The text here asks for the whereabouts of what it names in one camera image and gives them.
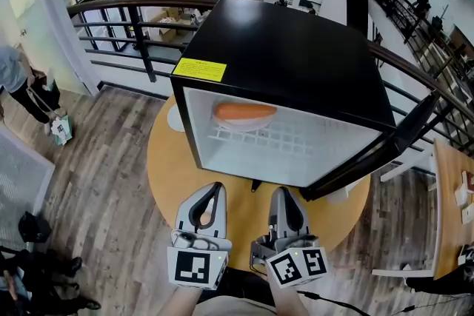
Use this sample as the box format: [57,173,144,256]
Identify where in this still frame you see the round wooden table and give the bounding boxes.
[147,94,371,271]

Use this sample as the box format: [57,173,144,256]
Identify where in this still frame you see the plain white flat box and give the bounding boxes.
[454,184,474,207]

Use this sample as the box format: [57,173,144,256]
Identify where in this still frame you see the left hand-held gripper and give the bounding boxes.
[167,181,233,290]

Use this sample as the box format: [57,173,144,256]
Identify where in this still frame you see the red and white flat box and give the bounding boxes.
[461,169,474,193]

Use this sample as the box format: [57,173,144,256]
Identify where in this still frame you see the wood-topped black metal railing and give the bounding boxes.
[66,0,474,156]

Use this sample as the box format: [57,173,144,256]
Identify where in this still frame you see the person's dark trousered legs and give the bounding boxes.
[218,268,271,304]

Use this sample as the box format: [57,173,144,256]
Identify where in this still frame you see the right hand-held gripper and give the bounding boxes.
[250,186,330,289]

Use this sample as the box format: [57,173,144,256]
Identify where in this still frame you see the rectangular wooden desk white legs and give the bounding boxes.
[372,138,474,280]

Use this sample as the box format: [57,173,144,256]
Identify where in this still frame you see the teal and white bag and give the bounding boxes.
[50,114,74,146]

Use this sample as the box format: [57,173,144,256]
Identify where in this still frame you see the black mini fridge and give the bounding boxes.
[170,0,441,201]

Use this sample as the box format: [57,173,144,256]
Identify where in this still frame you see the person's left forearm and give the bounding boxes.
[155,286,203,316]

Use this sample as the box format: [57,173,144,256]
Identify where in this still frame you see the black bag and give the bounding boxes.
[18,211,53,244]

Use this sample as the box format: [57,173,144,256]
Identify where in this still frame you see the white-framed glass partition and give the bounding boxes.
[0,124,56,252]

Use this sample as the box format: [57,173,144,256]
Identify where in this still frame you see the person's beige shirt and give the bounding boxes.
[192,294,277,316]

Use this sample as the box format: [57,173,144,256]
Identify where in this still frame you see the person's right forearm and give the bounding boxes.
[266,277,307,316]

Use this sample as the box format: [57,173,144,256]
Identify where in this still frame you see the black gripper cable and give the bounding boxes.
[296,290,415,316]

